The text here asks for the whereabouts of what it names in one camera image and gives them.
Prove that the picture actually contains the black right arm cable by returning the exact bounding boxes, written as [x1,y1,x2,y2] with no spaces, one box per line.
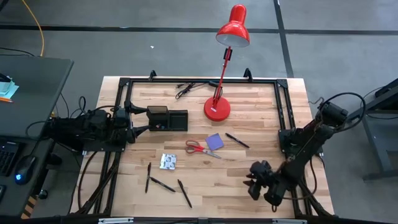
[320,91,367,133]

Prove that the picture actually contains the black mesh desk organizer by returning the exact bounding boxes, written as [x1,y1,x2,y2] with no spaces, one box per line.
[146,105,189,132]

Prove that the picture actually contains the red grey scissors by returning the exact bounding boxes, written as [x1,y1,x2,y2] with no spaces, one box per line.
[185,139,223,160]

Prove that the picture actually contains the silver metal bracket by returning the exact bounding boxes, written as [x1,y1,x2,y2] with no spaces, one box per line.
[98,217,134,224]
[272,218,307,224]

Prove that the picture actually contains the black metal stand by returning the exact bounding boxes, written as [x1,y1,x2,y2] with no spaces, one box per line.
[341,77,398,181]

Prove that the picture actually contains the black lamp power cable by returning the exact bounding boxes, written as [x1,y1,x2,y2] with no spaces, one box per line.
[175,81,218,100]

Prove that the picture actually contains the grey desk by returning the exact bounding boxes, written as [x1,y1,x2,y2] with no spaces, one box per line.
[0,55,75,218]

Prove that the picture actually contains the black pen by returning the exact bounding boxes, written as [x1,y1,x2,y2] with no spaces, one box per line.
[177,179,193,209]
[224,133,251,149]
[144,162,152,194]
[149,176,177,193]

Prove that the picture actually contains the red desk lamp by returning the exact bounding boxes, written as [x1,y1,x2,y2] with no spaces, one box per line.
[203,3,251,123]

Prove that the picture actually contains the stack of papers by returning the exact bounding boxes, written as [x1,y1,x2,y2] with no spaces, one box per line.
[0,73,20,100]

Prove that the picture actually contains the black computer mouse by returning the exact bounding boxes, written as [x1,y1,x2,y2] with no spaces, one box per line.
[14,154,37,185]

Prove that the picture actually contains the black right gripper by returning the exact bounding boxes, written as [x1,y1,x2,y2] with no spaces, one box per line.
[242,161,276,200]

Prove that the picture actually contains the black keyboard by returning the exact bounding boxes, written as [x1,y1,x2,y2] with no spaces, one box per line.
[0,141,20,177]

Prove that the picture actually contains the yellow cable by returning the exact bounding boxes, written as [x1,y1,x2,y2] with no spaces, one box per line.
[21,0,45,57]

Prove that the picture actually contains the black aluminium table frame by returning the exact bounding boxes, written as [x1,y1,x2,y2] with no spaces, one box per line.
[70,77,335,218]

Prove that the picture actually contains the purple sticky note pad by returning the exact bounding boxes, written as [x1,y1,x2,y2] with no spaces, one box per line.
[204,133,225,151]

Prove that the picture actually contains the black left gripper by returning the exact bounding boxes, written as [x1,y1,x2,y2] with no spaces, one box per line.
[113,101,150,144]

